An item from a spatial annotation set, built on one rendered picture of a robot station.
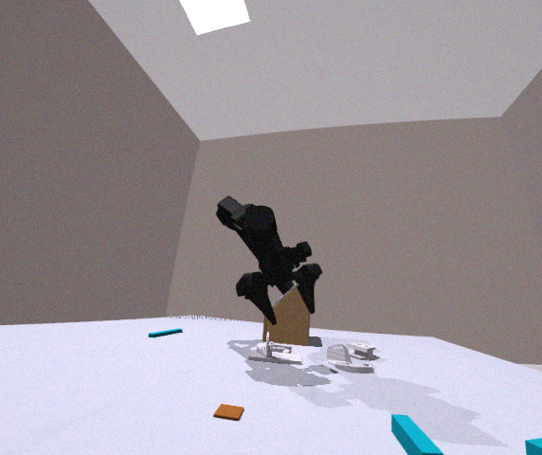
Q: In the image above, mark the cyan flat bar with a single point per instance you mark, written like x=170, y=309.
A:
x=164, y=333

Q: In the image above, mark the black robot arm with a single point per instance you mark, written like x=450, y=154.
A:
x=257, y=227

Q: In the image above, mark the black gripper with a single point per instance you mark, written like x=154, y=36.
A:
x=253, y=286

